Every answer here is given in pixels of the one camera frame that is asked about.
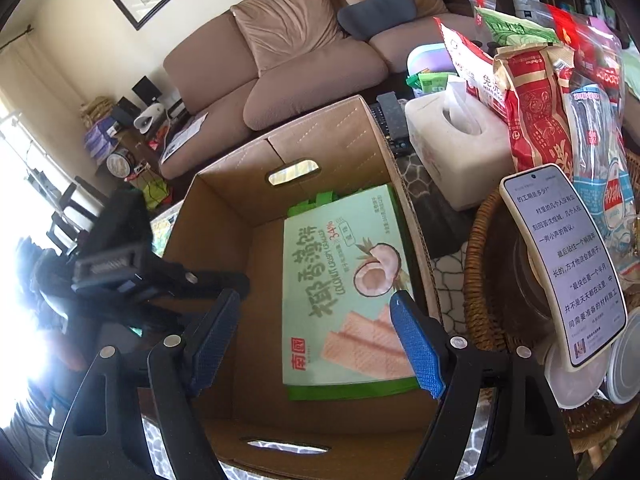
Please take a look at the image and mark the white plastic device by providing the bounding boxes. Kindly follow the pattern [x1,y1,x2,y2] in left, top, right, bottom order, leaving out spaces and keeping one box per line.
[133,104,169,134]

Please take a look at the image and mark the black remote control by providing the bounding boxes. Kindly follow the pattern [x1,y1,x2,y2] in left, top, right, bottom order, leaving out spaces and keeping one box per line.
[375,91,416,157]

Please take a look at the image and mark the dark wooden chair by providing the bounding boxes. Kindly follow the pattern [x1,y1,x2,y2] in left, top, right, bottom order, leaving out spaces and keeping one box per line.
[47,175,109,257]

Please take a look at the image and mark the clear round plastic lid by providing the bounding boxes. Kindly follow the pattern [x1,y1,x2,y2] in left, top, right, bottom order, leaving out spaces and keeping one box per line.
[544,344,609,409]

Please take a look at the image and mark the white red snack bag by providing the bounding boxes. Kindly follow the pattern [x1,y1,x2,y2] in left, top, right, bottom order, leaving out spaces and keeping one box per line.
[434,16,507,117]

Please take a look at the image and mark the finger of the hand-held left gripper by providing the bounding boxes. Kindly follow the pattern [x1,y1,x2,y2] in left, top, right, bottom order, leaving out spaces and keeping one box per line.
[147,269,251,297]
[114,296,212,334]

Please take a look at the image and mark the small green packets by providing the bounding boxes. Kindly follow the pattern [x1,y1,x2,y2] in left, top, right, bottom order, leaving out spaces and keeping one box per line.
[407,72,457,99]

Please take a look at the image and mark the woven straw basket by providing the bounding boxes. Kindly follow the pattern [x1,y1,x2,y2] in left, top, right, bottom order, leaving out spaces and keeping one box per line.
[80,97,119,129]

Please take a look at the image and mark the printed cardboard box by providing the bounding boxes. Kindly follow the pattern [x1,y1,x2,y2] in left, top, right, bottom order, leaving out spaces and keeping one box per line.
[135,94,443,480]

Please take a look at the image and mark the grey cushion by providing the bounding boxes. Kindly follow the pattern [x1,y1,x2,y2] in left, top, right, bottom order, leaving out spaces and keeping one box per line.
[336,0,419,41]

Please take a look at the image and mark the printed paper sheet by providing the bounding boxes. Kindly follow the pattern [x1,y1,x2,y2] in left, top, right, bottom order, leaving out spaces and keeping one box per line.
[160,112,209,164]

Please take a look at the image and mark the white round plastic container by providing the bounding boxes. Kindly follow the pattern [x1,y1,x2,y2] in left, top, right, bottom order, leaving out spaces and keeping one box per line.
[602,326,640,407]

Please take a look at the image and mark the white smartphone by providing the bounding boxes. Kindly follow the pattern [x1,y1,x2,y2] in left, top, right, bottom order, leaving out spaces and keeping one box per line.
[500,162,629,374]

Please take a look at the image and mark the wicker basket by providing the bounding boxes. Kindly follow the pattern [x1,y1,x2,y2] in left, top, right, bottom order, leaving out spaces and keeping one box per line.
[462,190,640,461]

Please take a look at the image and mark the round printed tin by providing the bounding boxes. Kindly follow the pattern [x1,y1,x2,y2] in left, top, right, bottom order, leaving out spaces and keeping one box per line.
[105,149,139,180]

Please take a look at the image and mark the black speaker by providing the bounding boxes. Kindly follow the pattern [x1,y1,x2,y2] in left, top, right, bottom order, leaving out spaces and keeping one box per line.
[132,76,164,106]
[110,99,141,129]

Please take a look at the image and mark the clear plastic bag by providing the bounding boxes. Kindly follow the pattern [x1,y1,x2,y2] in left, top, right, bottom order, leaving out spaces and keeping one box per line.
[545,2,640,273]

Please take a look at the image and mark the red cream snack bag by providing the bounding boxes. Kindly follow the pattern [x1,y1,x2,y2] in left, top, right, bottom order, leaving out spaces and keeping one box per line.
[492,44,577,174]

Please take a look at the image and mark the green printed snack bag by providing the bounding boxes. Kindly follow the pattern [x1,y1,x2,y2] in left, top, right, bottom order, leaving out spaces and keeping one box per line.
[475,6,552,49]

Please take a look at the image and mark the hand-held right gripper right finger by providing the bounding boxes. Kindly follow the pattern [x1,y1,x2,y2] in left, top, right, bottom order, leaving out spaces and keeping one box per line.
[389,291,571,480]

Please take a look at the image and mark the purple lidded container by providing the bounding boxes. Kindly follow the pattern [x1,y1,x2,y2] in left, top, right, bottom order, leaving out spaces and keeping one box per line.
[406,42,452,97]

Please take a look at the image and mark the brown fabric sofa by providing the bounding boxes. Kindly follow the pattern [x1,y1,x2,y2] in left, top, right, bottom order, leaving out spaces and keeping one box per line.
[159,0,481,181]

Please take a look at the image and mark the white tissue box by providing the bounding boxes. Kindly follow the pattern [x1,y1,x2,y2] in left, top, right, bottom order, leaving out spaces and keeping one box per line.
[404,80,516,211]

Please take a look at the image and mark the purple box stack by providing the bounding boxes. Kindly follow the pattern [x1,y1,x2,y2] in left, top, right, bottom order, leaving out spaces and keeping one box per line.
[82,120,121,161]

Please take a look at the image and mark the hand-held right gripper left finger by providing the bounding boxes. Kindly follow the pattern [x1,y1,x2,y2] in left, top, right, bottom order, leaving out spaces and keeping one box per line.
[52,289,242,480]

